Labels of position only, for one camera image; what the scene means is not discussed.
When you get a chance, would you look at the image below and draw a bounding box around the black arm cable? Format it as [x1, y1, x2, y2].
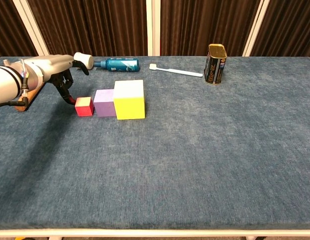
[0, 96, 30, 109]

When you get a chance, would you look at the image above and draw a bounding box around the white toothbrush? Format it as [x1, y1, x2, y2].
[149, 63, 204, 78]

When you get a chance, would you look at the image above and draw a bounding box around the wooden rolling pin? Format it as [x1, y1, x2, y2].
[14, 82, 47, 113]

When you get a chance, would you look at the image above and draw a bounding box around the black and gold tin can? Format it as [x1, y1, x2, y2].
[204, 43, 228, 86]

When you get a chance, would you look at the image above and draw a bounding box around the white plastic jar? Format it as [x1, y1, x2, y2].
[73, 51, 94, 70]

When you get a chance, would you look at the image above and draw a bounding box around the large yellow cube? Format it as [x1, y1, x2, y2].
[113, 79, 146, 120]

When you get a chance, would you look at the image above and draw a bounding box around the purple cube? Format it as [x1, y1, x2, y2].
[93, 89, 117, 118]

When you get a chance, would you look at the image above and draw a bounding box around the small red cube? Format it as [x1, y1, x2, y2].
[74, 96, 95, 118]

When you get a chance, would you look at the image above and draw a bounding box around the brown curtain partition panel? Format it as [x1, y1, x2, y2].
[243, 0, 310, 60]
[153, 0, 265, 57]
[0, 0, 50, 61]
[26, 0, 154, 57]

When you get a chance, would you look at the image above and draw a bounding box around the blue felt table cover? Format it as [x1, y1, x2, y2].
[0, 56, 310, 231]

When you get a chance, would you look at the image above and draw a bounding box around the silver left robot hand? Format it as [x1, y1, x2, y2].
[32, 53, 90, 106]

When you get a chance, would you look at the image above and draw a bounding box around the teal spray bottle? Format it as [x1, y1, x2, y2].
[93, 57, 140, 73]

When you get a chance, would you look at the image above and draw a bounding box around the white table frame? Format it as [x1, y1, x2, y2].
[0, 227, 310, 240]

